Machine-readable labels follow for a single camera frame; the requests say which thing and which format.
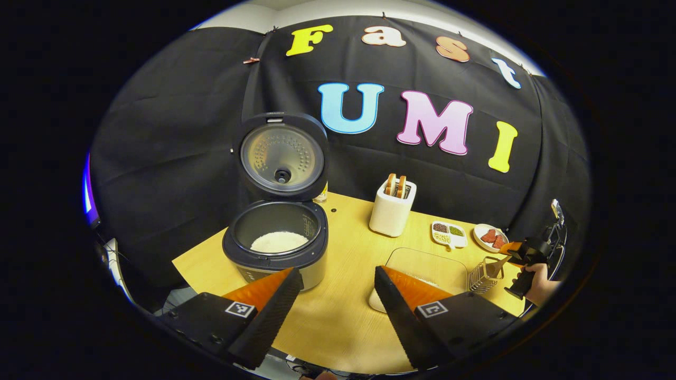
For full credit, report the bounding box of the dark grey rice cooker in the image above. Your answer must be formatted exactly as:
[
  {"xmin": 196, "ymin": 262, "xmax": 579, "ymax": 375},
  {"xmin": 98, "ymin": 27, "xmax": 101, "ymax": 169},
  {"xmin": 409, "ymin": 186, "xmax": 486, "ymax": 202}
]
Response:
[{"xmin": 222, "ymin": 111, "xmax": 330, "ymax": 292}]

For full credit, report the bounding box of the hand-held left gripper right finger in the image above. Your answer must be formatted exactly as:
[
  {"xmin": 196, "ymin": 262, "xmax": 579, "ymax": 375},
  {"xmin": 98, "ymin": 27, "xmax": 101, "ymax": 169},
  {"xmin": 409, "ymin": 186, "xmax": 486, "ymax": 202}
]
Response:
[{"xmin": 374, "ymin": 265, "xmax": 519, "ymax": 370}]

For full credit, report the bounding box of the metal wire chopstick holder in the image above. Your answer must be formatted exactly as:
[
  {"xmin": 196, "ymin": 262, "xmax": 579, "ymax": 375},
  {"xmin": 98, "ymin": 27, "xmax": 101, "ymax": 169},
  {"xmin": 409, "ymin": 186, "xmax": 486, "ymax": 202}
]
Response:
[{"xmin": 467, "ymin": 256, "xmax": 506, "ymax": 295}]

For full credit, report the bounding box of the white divided bean dish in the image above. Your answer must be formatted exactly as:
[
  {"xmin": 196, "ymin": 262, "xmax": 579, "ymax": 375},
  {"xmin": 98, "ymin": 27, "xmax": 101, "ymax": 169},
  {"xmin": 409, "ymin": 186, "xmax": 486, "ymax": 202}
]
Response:
[{"xmin": 431, "ymin": 221, "xmax": 468, "ymax": 250}]

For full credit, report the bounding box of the clear glass rice dish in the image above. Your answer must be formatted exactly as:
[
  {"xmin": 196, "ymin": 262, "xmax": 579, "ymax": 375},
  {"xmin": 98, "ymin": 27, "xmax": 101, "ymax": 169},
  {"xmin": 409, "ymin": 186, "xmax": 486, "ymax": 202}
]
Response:
[{"xmin": 368, "ymin": 248, "xmax": 469, "ymax": 314}]

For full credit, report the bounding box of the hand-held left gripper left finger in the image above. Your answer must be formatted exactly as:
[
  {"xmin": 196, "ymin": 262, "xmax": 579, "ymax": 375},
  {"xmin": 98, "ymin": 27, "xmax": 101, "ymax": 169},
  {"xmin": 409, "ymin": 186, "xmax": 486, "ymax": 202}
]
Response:
[{"xmin": 157, "ymin": 267, "xmax": 305, "ymax": 370}]

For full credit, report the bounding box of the white toaster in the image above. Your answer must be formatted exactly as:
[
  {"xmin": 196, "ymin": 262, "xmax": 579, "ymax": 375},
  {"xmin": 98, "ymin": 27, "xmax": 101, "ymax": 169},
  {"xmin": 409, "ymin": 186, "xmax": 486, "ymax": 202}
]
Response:
[{"xmin": 369, "ymin": 174, "xmax": 417, "ymax": 238}]

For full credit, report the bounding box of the glowing screen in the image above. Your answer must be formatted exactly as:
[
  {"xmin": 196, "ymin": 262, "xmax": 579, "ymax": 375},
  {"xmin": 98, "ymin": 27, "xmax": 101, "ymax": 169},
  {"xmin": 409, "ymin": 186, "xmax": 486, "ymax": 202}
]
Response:
[{"xmin": 83, "ymin": 153, "xmax": 102, "ymax": 229}]

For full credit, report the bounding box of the white round plate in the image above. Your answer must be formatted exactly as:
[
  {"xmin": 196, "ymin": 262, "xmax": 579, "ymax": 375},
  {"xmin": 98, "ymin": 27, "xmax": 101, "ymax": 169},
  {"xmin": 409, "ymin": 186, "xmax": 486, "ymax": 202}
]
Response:
[{"xmin": 473, "ymin": 223, "xmax": 509, "ymax": 253}]

